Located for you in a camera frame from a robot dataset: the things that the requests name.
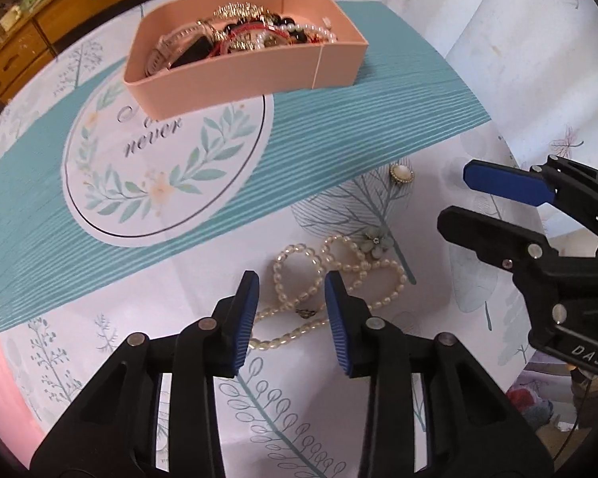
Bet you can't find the black bead bracelet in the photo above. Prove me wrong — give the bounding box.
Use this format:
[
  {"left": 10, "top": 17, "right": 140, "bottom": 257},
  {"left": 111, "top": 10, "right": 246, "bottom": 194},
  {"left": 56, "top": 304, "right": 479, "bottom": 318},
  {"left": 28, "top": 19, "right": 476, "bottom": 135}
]
[{"left": 271, "top": 12, "right": 325, "bottom": 45}]

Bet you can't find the gold oval pearl brooch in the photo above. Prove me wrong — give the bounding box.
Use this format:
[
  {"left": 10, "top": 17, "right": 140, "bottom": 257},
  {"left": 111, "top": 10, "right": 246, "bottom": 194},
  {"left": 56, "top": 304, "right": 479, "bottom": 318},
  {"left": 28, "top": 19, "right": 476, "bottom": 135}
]
[{"left": 389, "top": 163, "right": 415, "bottom": 185}]

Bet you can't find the white floral curtain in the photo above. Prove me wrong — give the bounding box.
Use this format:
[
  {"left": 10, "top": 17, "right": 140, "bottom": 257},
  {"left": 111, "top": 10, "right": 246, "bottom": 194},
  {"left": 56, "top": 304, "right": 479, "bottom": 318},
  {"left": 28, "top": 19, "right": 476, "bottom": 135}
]
[{"left": 329, "top": 0, "right": 598, "bottom": 240}]

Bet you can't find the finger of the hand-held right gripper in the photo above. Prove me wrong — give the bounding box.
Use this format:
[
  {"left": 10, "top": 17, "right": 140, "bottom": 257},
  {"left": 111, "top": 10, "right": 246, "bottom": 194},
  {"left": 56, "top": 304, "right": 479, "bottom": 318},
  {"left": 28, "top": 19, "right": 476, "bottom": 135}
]
[
  {"left": 437, "top": 206, "right": 579, "bottom": 310},
  {"left": 463, "top": 156, "right": 598, "bottom": 220}
]

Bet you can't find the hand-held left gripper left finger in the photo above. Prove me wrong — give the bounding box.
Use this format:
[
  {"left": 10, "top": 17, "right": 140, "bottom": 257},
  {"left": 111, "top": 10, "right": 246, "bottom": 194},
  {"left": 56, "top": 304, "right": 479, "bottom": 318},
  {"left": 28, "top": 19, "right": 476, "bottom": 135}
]
[{"left": 30, "top": 271, "right": 261, "bottom": 478}]

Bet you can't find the pink strap wristwatch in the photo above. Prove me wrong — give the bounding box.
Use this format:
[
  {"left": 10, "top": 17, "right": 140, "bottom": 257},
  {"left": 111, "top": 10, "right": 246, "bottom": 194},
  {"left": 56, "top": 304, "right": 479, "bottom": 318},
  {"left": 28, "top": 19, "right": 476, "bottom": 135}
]
[{"left": 146, "top": 24, "right": 215, "bottom": 79}]

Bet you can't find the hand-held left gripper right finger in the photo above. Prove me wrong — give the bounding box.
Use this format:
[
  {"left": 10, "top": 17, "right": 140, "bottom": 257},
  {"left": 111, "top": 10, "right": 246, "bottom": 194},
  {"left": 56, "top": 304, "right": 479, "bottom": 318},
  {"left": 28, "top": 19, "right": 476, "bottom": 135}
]
[{"left": 324, "top": 271, "right": 555, "bottom": 478}]

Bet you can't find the red beaded bracelet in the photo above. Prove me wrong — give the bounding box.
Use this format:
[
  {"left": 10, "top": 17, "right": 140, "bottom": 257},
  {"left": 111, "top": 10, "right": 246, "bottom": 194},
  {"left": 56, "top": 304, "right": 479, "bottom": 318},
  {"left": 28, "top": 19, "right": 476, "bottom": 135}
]
[{"left": 212, "top": 21, "right": 282, "bottom": 55}]

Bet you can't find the pink cardboard box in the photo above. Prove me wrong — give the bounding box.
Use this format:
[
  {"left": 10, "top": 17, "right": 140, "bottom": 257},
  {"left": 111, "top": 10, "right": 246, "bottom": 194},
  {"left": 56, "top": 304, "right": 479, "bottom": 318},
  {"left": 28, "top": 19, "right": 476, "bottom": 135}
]
[{"left": 124, "top": 0, "right": 370, "bottom": 119}]

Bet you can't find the red and blue cloth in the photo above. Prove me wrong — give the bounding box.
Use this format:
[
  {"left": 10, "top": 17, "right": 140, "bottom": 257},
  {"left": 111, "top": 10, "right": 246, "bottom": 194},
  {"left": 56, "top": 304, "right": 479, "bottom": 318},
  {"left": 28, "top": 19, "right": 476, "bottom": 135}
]
[{"left": 506, "top": 376, "right": 559, "bottom": 426}]

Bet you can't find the wooden dresser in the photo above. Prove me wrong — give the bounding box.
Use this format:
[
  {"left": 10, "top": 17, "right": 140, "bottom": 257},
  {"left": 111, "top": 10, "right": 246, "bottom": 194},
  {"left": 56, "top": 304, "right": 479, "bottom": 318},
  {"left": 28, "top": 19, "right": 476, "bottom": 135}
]
[{"left": 0, "top": 0, "right": 290, "bottom": 105}]

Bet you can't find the pearl necklace with green flower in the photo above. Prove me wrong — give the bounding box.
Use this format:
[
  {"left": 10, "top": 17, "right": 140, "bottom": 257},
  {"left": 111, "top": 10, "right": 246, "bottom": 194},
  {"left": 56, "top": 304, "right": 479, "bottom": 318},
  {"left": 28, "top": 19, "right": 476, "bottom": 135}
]
[{"left": 248, "top": 234, "right": 409, "bottom": 354}]

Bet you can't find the gold pearl hair comb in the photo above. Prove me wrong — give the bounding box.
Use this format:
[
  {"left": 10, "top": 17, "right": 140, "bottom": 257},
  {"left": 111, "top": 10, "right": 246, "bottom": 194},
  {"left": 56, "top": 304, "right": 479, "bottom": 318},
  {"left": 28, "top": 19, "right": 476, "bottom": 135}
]
[{"left": 215, "top": 2, "right": 267, "bottom": 22}]

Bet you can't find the white pearl bracelet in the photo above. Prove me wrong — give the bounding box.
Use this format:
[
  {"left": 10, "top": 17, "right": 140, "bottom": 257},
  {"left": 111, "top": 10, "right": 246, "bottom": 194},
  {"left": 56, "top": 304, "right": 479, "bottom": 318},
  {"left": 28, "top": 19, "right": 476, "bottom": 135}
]
[{"left": 278, "top": 19, "right": 338, "bottom": 45}]

